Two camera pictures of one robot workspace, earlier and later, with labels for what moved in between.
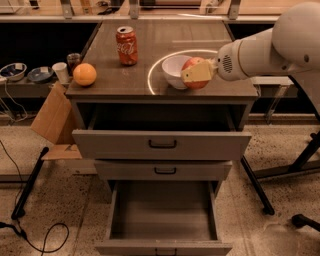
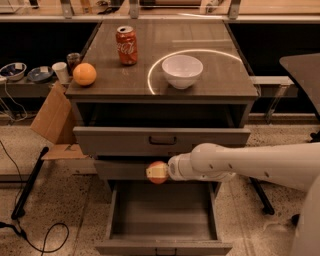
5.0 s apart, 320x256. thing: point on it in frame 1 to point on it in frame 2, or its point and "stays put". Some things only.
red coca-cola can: (126, 42) stays put
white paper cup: (62, 72) stays put
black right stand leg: (260, 192) stays put
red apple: (197, 84) to (156, 180)
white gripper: (227, 63) to (175, 168)
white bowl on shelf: (14, 71) stays put
